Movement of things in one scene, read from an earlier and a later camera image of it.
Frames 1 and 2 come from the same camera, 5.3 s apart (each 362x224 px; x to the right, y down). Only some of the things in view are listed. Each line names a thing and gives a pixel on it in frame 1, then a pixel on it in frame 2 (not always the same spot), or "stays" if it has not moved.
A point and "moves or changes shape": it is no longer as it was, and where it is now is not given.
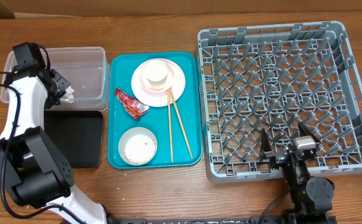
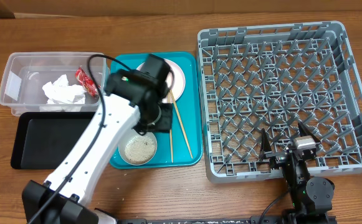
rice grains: x=139 y=149 stays
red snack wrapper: x=134 y=107 moves or changes shape
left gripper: x=63 y=84 to x=164 y=123
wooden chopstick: x=182 y=124 stays
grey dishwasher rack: x=273 y=77 stays
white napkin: x=68 y=96 moves or changes shape
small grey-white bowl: x=138 y=146 stays
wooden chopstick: x=170 y=127 stays
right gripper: x=277 y=158 stays
